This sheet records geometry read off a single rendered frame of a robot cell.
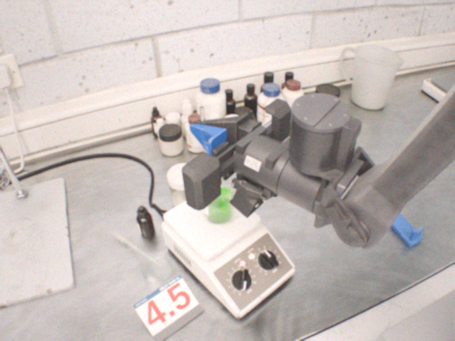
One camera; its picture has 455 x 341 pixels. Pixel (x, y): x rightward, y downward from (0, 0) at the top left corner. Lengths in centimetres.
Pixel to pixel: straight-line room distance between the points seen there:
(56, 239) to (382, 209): 59
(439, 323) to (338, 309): 17
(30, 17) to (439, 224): 96
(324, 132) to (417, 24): 107
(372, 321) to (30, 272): 60
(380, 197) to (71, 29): 74
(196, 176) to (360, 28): 90
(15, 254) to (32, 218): 9
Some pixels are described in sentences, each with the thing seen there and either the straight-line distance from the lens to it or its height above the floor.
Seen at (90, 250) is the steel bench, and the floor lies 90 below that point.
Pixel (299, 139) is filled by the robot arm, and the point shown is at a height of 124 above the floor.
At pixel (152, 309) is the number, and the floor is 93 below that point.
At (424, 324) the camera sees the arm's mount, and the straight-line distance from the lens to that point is 54.
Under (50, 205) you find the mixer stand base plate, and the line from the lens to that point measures 83.
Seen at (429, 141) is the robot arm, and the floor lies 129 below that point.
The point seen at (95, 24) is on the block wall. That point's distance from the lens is 89.
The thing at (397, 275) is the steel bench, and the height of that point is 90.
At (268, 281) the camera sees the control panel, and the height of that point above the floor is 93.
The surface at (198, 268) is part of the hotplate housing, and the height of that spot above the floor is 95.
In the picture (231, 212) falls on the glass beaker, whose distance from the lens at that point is 58.
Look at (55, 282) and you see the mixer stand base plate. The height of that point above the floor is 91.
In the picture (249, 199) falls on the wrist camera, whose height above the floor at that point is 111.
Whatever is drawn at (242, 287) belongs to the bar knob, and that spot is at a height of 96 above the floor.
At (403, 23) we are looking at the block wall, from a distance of 133.
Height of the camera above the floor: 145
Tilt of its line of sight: 42 degrees down
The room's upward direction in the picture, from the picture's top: 2 degrees counter-clockwise
